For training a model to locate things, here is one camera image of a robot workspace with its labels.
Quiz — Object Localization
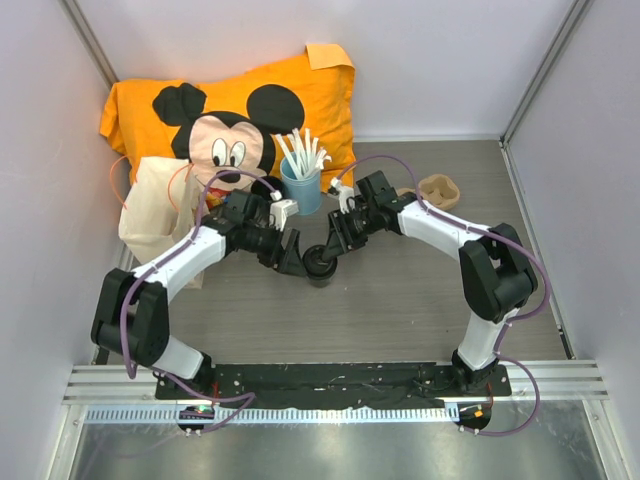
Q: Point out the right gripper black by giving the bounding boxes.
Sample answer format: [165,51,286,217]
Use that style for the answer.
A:
[325,205,380,260]

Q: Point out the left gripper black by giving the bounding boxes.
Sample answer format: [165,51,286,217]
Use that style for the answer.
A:
[243,220,306,277]

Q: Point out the black cup lid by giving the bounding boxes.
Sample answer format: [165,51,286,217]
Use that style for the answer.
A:
[302,245,338,281]

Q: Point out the paper takeout bag orange handles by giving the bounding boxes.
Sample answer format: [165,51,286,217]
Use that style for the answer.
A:
[118,156,201,264]

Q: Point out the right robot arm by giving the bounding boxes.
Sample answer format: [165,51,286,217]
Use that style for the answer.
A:
[304,171,538,395]

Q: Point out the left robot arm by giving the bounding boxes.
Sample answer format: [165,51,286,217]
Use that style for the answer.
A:
[91,190,306,399]

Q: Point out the blue cup straw holder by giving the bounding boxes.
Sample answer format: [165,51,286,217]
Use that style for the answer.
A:
[280,158,322,216]

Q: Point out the black cup stack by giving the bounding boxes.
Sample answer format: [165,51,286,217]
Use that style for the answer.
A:
[251,175,283,201]

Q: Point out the orange Mickey Mouse pillow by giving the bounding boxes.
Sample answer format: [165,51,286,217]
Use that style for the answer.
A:
[99,44,355,194]

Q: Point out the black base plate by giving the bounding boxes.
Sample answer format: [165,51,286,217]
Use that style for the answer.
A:
[156,362,512,410]

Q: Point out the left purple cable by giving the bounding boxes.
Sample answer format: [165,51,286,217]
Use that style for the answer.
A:
[119,169,281,459]

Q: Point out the purple cable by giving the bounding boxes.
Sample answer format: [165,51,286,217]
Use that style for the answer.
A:
[119,169,281,459]
[332,155,553,436]

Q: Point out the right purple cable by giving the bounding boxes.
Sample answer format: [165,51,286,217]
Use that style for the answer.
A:
[332,155,553,436]

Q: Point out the aluminium rail frame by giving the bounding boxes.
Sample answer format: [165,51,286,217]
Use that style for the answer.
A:
[63,360,608,430]

